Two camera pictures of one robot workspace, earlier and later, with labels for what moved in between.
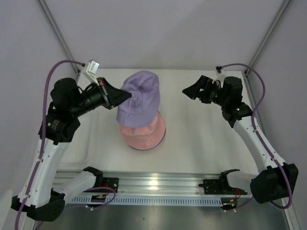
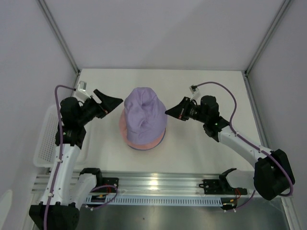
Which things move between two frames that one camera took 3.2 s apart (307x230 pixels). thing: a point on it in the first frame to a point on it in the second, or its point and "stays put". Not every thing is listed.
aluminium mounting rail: x=204 y=182 stays put
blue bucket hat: x=152 y=147 stays put
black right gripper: x=193 y=91 to x=180 y=111
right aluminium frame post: x=267 y=35 stays put
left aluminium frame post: x=59 y=35 stays put
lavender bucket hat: x=141 y=109 to x=146 y=116
